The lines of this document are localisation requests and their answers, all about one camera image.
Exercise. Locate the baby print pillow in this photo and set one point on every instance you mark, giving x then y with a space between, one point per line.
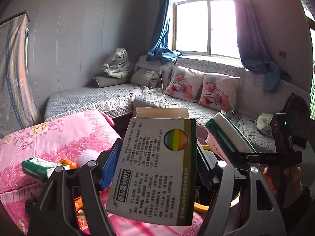
219 91
185 83

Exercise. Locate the left baby print pillow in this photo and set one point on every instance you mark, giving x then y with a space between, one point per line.
185 83

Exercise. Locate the blue curtain left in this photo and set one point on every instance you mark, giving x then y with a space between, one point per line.
158 48

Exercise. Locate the pink floral tablecloth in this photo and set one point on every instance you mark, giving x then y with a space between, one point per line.
58 139

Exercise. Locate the black backpack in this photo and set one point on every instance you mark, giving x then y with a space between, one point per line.
298 116

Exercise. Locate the window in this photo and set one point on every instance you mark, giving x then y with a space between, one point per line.
204 27

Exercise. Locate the orange snack bag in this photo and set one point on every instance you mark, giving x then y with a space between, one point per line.
80 213

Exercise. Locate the light green cloth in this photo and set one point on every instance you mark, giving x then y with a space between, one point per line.
263 123

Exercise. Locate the white power adapter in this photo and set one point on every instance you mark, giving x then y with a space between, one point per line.
228 114

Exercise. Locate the grey quilted corner sofa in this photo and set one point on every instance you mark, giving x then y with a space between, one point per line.
120 100

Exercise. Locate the grey cushion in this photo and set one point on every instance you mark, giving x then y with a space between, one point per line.
147 78

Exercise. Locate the right baby print pillow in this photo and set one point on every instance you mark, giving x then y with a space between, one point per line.
219 91

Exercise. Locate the grey bolster pillow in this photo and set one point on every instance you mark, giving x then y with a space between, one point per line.
106 81

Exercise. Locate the striped grey sheet cover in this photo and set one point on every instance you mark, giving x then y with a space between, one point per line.
18 107

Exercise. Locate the white green medicine box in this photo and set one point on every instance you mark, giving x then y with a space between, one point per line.
155 177

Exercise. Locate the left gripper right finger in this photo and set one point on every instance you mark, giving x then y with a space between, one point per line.
243 205

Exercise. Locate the yellow rimmed trash bin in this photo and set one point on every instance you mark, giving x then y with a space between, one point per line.
207 183

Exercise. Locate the green white milk carton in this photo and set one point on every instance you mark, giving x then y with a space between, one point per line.
40 169

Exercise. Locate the green white book box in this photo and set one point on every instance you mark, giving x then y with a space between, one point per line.
226 141

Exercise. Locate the purple curtain right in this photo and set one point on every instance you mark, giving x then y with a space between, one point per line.
253 50

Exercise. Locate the orange peel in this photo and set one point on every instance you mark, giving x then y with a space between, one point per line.
68 163

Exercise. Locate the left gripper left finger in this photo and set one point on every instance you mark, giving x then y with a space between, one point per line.
54 212

